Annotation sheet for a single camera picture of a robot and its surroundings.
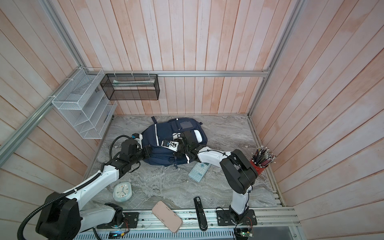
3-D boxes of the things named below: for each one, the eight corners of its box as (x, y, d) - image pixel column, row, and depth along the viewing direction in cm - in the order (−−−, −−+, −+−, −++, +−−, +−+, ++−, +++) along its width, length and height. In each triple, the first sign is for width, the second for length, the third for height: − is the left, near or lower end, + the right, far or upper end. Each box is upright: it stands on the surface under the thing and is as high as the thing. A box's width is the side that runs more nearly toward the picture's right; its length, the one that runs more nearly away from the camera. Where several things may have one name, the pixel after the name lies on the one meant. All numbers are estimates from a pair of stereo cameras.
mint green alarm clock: (111, 201, 81) (109, 200, 79) (117, 183, 87) (115, 181, 85) (130, 201, 81) (128, 200, 79) (134, 183, 87) (133, 181, 85)
